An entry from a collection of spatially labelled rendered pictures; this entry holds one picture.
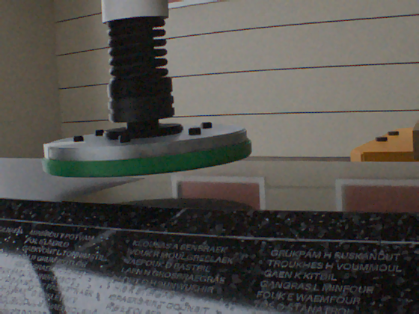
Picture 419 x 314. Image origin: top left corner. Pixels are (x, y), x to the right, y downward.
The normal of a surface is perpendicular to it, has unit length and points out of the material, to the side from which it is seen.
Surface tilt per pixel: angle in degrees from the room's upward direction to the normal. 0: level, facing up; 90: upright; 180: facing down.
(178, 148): 90
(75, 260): 45
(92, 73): 90
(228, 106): 90
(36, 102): 90
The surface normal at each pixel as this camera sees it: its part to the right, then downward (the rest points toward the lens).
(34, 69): 0.83, 0.00
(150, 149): 0.16, 0.10
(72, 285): -0.39, -0.61
